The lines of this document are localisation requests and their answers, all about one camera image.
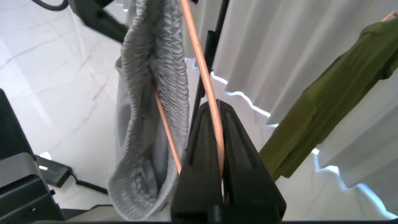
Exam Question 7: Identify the black power adapter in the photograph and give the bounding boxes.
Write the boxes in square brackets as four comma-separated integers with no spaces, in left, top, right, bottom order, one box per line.
[34,154,75,189]

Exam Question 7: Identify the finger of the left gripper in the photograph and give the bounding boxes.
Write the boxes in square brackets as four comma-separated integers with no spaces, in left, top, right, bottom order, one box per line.
[67,0,130,44]

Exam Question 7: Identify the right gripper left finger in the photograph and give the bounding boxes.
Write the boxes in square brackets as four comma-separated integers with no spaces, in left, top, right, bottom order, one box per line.
[170,100,225,223]

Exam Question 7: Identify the black clothes rack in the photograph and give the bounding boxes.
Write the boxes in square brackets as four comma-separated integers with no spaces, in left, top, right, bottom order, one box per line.
[187,0,231,135]

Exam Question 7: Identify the black cable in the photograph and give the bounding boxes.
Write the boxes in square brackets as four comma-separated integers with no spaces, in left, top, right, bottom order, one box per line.
[30,0,70,12]
[70,174,110,195]

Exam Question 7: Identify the green long-sleeved shirt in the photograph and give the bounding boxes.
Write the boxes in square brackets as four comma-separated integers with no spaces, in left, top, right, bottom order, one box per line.
[258,16,398,182]

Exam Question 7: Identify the pale grey shorts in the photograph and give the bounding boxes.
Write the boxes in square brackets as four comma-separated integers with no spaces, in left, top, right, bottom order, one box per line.
[107,0,192,222]

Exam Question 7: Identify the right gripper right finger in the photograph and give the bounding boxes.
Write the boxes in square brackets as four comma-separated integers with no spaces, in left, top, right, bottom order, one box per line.
[217,99,287,223]

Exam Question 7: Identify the white curtain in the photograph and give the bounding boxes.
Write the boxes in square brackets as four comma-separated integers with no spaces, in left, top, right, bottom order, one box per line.
[183,0,398,216]

